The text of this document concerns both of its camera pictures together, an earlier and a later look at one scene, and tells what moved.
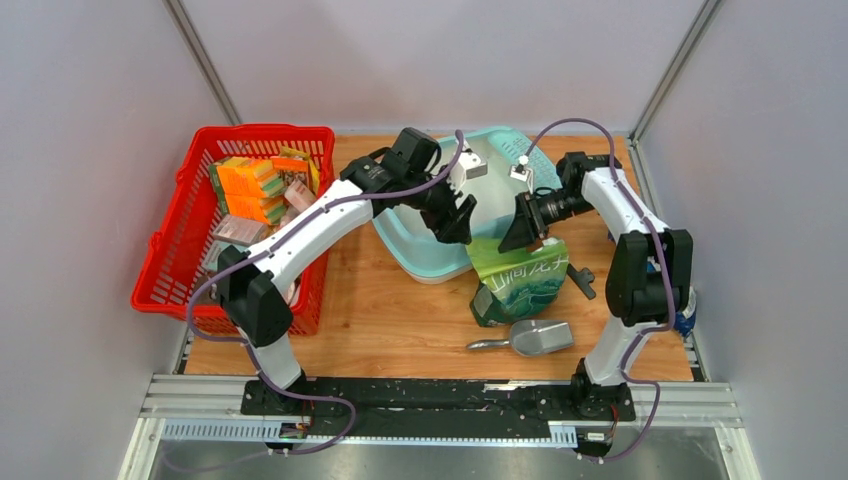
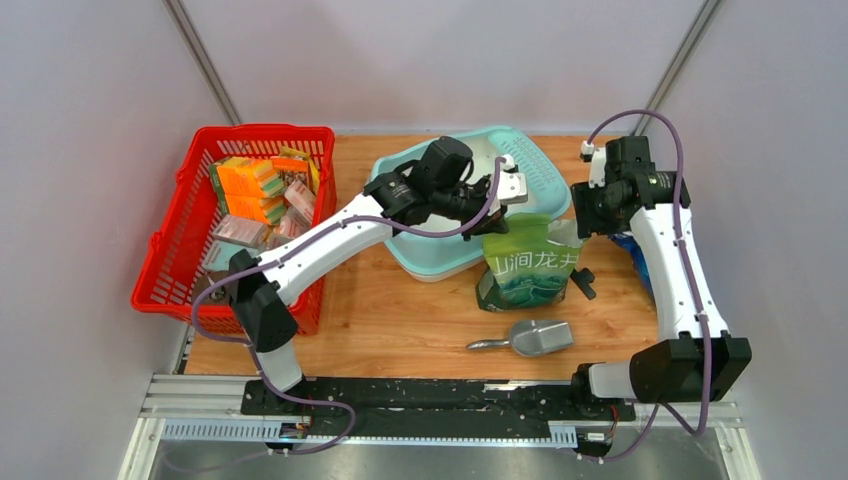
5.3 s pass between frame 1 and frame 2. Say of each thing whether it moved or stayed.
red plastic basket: stayed
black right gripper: moved
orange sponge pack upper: stayed
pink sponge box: stayed
